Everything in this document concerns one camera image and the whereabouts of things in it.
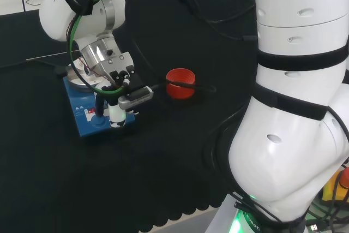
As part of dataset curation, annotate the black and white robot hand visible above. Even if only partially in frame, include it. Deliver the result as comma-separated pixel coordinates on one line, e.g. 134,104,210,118
94,85,128,130

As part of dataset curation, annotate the heater with blue base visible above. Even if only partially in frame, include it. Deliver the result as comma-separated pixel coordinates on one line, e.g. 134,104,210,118
63,63,136,138

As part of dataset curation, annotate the black bench cloth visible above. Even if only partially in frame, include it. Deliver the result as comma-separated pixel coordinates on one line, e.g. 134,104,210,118
0,0,262,233

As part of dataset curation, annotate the red ribbed plastic funnel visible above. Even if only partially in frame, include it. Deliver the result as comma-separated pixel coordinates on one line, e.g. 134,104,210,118
165,68,196,100

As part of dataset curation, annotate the thin glass rod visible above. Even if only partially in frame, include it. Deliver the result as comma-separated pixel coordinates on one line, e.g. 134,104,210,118
26,51,69,62

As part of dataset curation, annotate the yellow stop button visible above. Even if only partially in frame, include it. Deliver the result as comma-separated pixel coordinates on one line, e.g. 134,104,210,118
321,165,349,204

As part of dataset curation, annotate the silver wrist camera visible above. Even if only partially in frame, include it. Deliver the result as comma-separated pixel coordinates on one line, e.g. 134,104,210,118
117,85,154,109

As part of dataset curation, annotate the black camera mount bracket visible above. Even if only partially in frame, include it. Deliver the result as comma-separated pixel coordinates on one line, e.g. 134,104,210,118
109,64,143,92

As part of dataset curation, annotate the black camera cable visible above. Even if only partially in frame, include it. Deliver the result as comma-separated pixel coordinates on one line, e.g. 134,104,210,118
151,79,217,94

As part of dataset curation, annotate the black heater power cable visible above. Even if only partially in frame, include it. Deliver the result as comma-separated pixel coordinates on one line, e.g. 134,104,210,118
0,61,68,77

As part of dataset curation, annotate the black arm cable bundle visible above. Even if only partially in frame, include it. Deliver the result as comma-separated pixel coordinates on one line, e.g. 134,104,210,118
165,0,258,41

